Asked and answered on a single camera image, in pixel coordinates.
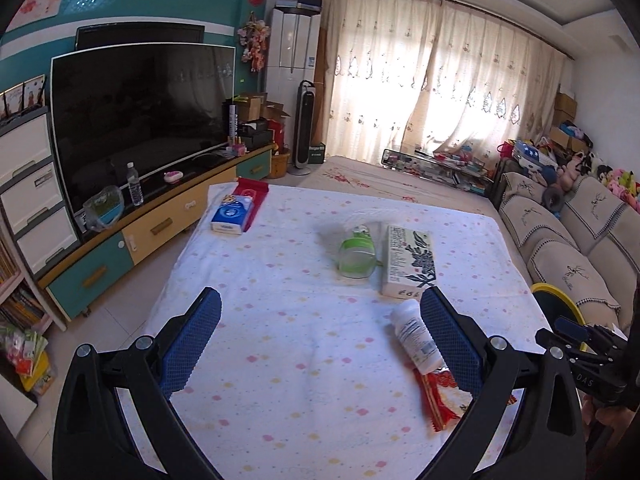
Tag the small pink item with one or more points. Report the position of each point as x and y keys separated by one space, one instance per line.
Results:
x=173 y=175

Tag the standing photo frame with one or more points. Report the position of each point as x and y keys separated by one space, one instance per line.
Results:
x=22 y=97

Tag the stack of cardboard boxes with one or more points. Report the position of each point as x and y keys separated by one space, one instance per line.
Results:
x=565 y=115

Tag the open cardboard box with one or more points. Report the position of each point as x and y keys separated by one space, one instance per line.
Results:
x=275 y=112
x=252 y=107

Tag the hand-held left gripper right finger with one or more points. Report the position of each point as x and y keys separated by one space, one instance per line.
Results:
x=450 y=340

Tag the blue tissue pack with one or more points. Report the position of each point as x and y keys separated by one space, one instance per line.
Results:
x=230 y=215

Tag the white board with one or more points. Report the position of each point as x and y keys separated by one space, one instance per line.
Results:
x=15 y=407

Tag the white plastic bottle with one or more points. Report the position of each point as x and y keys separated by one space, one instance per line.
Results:
x=412 y=335

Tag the clear plastic bag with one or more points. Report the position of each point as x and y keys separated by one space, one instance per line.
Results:
x=102 y=210

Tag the white floral print carton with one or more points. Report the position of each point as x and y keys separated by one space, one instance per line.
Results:
x=407 y=260

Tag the black box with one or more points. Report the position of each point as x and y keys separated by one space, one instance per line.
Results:
x=255 y=132

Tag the black yellow rimmed trash bin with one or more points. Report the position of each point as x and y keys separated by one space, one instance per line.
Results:
x=545 y=290

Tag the small black television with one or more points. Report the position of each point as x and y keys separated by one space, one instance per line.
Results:
x=140 y=35

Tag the red snack wrapper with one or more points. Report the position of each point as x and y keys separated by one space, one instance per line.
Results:
x=440 y=400

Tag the wicker basket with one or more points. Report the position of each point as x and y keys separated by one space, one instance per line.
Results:
x=280 y=165

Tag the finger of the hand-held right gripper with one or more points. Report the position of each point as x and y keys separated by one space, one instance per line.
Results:
x=552 y=342
x=570 y=330

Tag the grey neck pillow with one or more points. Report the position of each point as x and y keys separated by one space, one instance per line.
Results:
x=554 y=196

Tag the dotted white tablecloth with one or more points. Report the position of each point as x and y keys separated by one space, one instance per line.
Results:
x=300 y=360

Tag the white plastic drawer cabinet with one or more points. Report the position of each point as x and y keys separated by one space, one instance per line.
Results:
x=30 y=185

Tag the clutter of books and toys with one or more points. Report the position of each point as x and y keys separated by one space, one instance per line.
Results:
x=450 y=165

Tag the cartoon wall poster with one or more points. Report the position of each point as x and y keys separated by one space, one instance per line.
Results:
x=40 y=0

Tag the clear water bottle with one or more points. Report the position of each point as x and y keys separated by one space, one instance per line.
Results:
x=135 y=187

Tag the red packet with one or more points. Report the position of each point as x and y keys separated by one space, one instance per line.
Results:
x=252 y=190

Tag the white embroidered curtain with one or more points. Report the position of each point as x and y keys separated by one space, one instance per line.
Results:
x=400 y=60

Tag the white standing air conditioner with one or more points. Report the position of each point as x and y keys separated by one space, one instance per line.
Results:
x=290 y=60

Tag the dark green box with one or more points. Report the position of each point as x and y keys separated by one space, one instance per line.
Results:
x=316 y=152

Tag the glass coffee table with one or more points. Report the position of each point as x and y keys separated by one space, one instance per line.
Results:
x=400 y=160

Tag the blue star print bag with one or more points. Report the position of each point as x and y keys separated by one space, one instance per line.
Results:
x=532 y=155

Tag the large curved television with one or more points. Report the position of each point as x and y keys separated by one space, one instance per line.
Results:
x=140 y=120

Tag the beige sofa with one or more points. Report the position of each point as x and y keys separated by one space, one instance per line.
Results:
x=565 y=245

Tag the bookshelf with books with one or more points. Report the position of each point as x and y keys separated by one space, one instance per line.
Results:
x=20 y=310

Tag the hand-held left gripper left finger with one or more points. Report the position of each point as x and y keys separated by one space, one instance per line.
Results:
x=192 y=340

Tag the black tower fan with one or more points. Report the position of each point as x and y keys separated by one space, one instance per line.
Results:
x=306 y=130

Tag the green spray bottle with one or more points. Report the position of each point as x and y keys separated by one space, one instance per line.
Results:
x=357 y=255

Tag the pile of plush toys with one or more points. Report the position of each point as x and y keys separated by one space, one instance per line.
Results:
x=617 y=180

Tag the person's right hand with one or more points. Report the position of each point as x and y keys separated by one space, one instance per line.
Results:
x=607 y=420

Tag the teal and yellow television stand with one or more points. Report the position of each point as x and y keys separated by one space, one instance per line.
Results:
x=150 y=230

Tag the red bag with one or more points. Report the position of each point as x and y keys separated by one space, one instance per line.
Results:
x=277 y=135

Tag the black and white tube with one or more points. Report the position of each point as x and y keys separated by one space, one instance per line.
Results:
x=232 y=125

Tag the hanging flower decoration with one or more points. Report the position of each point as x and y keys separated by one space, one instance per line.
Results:
x=254 y=45

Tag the rolled bamboo mat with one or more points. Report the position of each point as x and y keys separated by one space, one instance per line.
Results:
x=323 y=90

